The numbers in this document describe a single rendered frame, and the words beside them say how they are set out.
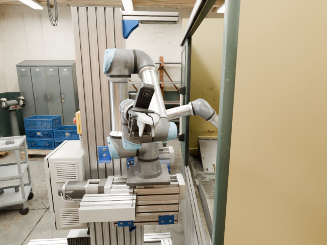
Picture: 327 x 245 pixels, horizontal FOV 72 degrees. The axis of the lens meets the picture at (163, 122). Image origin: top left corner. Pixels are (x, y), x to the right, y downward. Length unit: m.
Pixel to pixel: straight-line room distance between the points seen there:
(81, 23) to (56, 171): 0.82
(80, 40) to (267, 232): 1.22
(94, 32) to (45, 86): 4.91
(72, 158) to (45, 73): 4.77
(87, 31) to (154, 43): 4.93
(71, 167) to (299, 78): 1.17
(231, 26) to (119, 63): 0.53
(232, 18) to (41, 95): 5.74
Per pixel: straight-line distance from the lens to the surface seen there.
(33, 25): 6.83
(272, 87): 0.77
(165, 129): 0.88
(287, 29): 0.79
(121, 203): 1.17
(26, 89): 6.34
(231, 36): 0.73
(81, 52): 1.33
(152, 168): 1.18
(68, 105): 6.01
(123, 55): 1.07
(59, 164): 1.41
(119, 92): 1.07
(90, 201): 1.21
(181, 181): 1.26
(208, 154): 2.72
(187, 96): 2.07
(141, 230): 1.70
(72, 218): 1.55
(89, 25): 1.32
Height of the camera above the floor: 1.70
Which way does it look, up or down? 13 degrees down
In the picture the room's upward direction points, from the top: straight up
